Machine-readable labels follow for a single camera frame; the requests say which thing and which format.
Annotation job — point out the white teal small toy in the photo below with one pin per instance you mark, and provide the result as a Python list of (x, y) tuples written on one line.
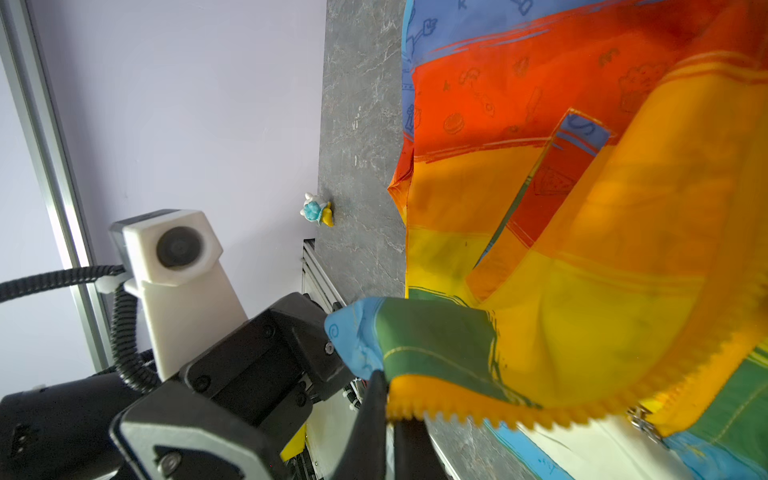
[(317, 210)]

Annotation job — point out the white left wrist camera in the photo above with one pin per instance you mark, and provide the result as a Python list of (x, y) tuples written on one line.
[(173, 262)]

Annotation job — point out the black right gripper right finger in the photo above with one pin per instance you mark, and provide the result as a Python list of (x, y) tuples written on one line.
[(415, 457)]

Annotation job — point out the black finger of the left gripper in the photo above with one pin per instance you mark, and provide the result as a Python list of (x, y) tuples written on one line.
[(301, 322)]

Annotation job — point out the multicolour patchwork jacket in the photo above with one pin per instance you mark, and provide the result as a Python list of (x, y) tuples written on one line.
[(583, 186)]

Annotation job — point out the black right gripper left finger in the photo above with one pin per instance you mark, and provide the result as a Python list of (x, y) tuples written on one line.
[(364, 456)]

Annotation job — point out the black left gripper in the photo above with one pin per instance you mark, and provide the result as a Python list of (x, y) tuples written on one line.
[(227, 414)]

